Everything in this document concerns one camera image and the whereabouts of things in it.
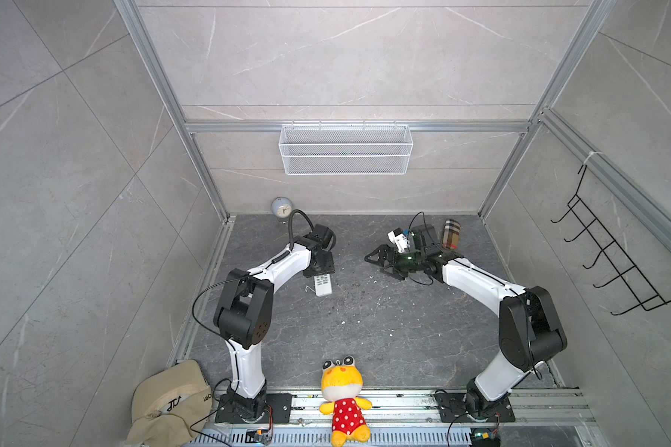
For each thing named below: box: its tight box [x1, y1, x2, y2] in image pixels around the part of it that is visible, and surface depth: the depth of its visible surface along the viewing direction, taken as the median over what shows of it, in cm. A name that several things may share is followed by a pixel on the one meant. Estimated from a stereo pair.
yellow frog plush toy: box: [319, 354, 373, 447], surface depth 72 cm
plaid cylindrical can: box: [441, 218, 461, 251], surface depth 113 cm
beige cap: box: [124, 359, 214, 447], surface depth 74 cm
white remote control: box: [314, 273, 333, 298], surface depth 92 cm
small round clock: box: [270, 195, 293, 225], surface depth 117 cm
